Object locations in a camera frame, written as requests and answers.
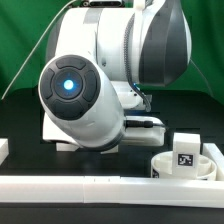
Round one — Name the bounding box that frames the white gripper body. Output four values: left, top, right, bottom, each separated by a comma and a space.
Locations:
123, 116, 165, 146

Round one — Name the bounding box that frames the white round stool seat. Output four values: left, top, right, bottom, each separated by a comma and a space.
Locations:
151, 151, 217, 181

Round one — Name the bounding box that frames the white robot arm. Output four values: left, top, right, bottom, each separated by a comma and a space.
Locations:
38, 0, 191, 151

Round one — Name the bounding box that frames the black cable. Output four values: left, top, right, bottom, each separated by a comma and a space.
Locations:
123, 119, 166, 129

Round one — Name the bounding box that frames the white front rail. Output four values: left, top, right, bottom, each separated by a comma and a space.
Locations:
0, 176, 224, 208

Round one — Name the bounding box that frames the white left rail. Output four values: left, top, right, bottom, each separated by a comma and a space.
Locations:
0, 138, 9, 165

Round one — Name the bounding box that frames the black overhead camera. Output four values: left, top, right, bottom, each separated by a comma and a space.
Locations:
81, 0, 125, 8

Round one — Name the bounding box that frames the white cable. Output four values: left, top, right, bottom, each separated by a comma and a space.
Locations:
0, 0, 78, 101

